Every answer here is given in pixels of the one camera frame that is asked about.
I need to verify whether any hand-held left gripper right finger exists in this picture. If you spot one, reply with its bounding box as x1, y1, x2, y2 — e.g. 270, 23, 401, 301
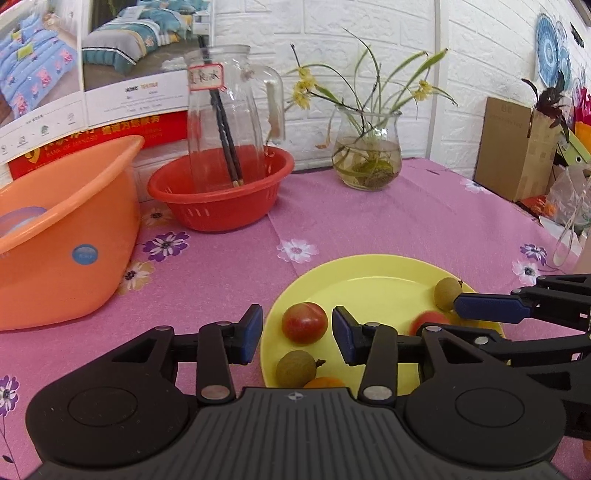
331, 305, 491, 401

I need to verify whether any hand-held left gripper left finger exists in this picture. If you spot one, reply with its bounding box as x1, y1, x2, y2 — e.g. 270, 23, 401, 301
111, 304, 265, 401

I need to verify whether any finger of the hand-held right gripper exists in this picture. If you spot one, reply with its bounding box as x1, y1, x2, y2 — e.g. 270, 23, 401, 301
442, 329, 591, 367
454, 274, 591, 333

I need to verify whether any red plum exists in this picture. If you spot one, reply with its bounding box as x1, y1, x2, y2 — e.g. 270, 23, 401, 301
281, 301, 329, 346

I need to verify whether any brown kiwi fruit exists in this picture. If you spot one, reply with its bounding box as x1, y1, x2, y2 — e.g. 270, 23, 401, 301
434, 277, 464, 312

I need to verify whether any small greenish-brown fruit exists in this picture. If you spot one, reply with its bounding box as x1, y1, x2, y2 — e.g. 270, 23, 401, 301
276, 350, 327, 389

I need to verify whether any yellow plastic plate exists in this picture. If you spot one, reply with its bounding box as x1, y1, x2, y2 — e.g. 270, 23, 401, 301
260, 254, 506, 398

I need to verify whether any red apple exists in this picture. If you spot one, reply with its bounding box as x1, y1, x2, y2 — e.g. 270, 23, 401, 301
409, 311, 451, 337

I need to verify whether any pink floral tablecloth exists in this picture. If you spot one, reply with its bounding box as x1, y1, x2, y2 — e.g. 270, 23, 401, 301
0, 157, 591, 462

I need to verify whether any red plastic basket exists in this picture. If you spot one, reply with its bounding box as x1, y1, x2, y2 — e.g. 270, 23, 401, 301
148, 145, 295, 233

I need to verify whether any clear plastic bag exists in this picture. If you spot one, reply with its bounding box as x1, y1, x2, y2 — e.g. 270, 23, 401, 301
545, 166, 591, 268

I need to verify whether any cardboard box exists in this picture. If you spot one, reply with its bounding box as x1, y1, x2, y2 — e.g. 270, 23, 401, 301
475, 97, 561, 203

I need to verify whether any black chopstick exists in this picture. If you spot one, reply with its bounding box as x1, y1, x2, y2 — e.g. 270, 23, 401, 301
198, 36, 238, 188
203, 46, 245, 185

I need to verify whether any orange plastic basin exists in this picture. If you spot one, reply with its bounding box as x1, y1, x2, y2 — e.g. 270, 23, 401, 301
0, 136, 146, 332

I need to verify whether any dark purple plant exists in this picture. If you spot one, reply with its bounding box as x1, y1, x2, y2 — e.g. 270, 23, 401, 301
522, 69, 573, 144

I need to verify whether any glass vase with flowers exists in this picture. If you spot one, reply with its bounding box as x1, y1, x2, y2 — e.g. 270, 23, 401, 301
277, 28, 459, 188

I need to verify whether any pale blue dish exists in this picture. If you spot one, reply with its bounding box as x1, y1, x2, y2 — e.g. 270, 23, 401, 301
0, 207, 48, 241

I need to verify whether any glass jar with handle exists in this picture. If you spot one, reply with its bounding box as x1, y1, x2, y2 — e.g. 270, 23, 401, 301
185, 45, 285, 192

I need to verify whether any white wall pipe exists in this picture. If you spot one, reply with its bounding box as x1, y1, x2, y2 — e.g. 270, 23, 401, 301
428, 0, 452, 160

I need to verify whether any blue round wall decoration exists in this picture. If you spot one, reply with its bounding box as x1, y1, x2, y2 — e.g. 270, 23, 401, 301
536, 13, 573, 88

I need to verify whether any wall poster calendar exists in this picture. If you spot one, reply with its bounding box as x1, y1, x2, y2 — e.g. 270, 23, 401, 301
0, 0, 213, 182

